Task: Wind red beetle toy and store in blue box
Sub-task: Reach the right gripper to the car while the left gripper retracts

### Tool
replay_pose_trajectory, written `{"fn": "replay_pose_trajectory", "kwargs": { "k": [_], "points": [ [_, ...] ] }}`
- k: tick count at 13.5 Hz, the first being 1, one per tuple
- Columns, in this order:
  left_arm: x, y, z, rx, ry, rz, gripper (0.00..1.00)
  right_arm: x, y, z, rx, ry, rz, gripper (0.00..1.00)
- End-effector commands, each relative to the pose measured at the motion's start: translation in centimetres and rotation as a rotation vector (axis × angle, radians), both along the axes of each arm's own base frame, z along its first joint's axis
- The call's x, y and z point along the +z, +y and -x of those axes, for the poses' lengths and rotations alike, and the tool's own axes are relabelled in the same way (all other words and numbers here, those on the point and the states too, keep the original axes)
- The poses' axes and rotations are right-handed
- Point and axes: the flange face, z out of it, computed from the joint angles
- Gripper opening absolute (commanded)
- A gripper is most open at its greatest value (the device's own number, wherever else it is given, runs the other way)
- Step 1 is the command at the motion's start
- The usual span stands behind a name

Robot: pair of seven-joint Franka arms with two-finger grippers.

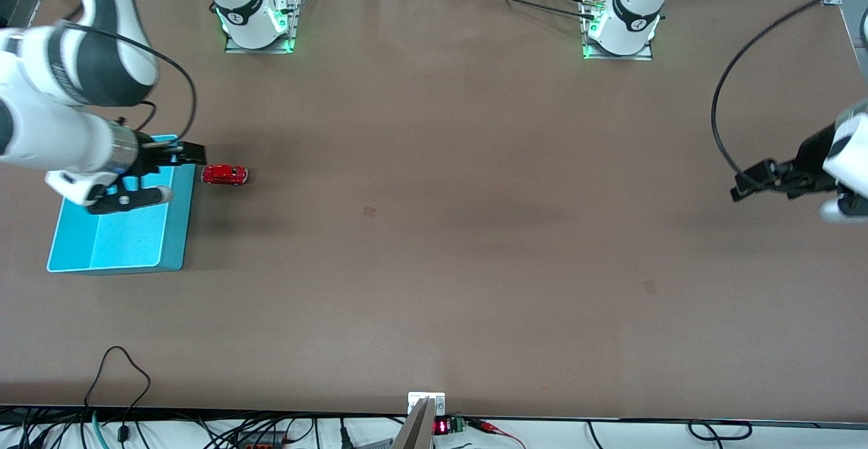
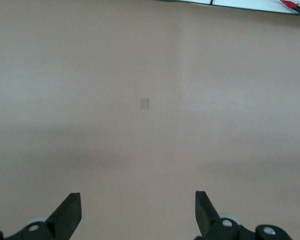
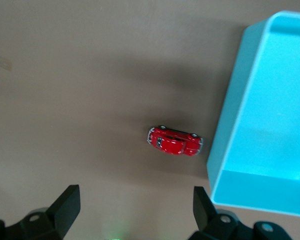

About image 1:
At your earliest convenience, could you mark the red beetle toy car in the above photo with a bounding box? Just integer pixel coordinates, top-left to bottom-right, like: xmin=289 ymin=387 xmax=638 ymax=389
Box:
xmin=201 ymin=164 xmax=249 ymax=186

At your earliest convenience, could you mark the blue plastic storage box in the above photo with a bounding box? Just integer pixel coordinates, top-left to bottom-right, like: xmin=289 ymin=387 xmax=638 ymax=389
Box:
xmin=46 ymin=134 xmax=197 ymax=275

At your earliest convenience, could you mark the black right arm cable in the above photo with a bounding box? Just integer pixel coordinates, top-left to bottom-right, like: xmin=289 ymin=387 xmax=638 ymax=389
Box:
xmin=61 ymin=20 xmax=198 ymax=142

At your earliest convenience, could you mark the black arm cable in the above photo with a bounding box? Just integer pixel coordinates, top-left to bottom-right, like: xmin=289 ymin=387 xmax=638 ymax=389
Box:
xmin=61 ymin=20 xmax=198 ymax=142
xmin=710 ymin=0 xmax=868 ymax=182

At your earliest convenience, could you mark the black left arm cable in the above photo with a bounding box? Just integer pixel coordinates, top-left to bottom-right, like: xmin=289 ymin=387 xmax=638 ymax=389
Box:
xmin=710 ymin=0 xmax=868 ymax=182

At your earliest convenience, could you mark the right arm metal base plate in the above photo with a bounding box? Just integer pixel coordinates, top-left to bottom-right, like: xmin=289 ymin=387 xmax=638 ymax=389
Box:
xmin=224 ymin=0 xmax=303 ymax=55

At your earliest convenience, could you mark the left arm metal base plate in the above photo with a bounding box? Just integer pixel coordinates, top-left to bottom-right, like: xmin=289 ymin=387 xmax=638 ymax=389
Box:
xmin=581 ymin=0 xmax=656 ymax=62

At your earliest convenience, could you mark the thin black cable loop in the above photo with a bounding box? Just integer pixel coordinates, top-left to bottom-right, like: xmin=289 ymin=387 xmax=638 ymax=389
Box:
xmin=83 ymin=346 xmax=151 ymax=410

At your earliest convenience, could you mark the black coiled cable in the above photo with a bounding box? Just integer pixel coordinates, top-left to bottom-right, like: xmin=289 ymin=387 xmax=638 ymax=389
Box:
xmin=688 ymin=421 xmax=753 ymax=442

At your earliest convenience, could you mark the black cable across table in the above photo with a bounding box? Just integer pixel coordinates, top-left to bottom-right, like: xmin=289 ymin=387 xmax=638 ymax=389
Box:
xmin=451 ymin=0 xmax=597 ymax=20

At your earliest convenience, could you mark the black cable tangle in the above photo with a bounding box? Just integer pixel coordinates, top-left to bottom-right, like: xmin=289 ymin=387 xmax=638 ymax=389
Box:
xmin=0 ymin=407 xmax=89 ymax=449

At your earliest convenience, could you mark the white table edge bracket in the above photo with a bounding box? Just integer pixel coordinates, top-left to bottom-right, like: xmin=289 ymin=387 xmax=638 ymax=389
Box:
xmin=408 ymin=392 xmax=446 ymax=416

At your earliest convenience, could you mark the grey camera mount pole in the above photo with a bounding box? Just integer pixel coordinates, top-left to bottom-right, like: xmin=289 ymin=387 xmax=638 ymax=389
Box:
xmin=392 ymin=398 xmax=435 ymax=449

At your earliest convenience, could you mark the red wire with clip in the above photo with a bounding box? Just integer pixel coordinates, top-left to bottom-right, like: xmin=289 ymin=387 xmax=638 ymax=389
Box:
xmin=467 ymin=419 xmax=527 ymax=449

